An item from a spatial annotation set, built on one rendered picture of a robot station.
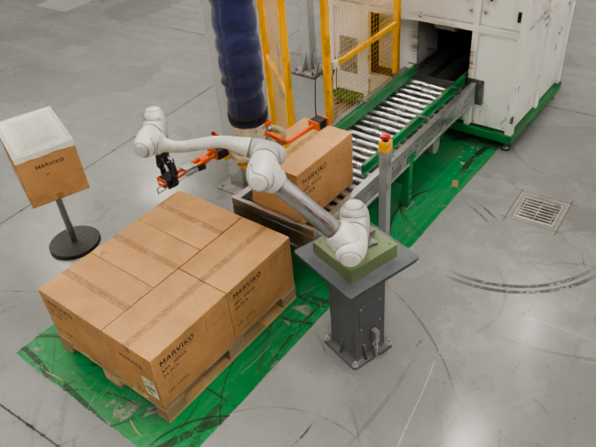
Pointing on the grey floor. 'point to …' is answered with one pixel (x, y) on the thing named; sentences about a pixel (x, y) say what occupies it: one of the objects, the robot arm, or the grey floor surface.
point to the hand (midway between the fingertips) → (169, 178)
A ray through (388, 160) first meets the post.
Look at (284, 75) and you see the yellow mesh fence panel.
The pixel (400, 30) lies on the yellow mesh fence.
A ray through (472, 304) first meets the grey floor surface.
